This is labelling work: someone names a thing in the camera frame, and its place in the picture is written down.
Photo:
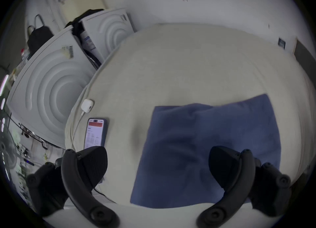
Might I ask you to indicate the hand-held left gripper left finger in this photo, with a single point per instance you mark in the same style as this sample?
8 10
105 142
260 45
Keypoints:
81 175

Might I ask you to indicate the black cloth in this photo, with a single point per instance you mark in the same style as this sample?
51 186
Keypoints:
81 23

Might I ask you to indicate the bed with beige sheet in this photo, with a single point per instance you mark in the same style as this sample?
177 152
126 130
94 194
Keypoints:
187 69

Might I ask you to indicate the folded dark blue garment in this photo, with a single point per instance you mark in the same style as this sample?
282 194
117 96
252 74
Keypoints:
197 148

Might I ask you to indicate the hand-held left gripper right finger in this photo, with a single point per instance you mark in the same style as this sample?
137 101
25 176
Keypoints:
237 175

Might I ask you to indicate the white charger plug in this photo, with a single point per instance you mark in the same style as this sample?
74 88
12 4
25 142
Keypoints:
87 105

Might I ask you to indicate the large white washing machine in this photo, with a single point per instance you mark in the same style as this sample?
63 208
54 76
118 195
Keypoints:
49 86

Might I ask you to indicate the smartphone with lit screen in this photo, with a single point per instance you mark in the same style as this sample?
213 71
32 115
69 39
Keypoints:
95 133

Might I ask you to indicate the cream cushion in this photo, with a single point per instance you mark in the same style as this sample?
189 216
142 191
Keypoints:
81 2

